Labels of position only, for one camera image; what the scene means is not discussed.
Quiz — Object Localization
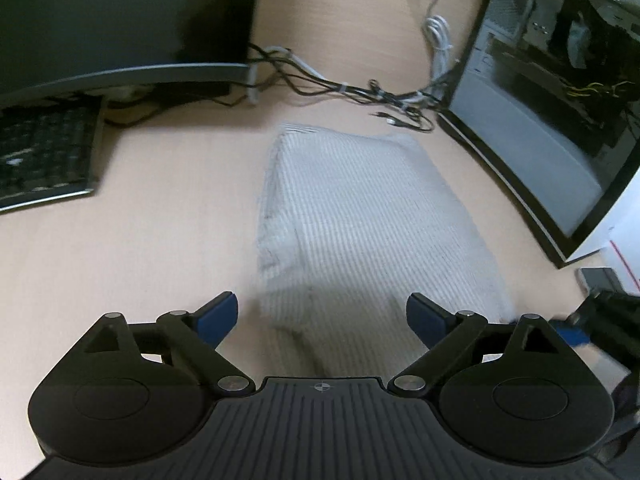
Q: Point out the black keyboard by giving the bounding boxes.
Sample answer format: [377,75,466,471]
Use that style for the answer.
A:
[0,93,105,212]

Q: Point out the black cable bundle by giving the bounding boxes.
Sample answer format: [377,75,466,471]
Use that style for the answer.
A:
[246,41,459,134]

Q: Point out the computer tower case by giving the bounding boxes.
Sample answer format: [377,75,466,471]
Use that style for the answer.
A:
[438,0,639,266]

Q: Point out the striped white garment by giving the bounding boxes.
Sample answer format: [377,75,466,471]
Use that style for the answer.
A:
[257,125,515,378]

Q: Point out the white cable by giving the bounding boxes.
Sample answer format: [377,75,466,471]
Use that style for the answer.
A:
[422,0,459,104]

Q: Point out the black computer monitor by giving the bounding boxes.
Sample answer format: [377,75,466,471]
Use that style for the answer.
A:
[1,0,256,106]

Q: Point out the white paper sheet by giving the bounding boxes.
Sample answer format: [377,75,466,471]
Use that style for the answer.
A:
[565,172,640,295]

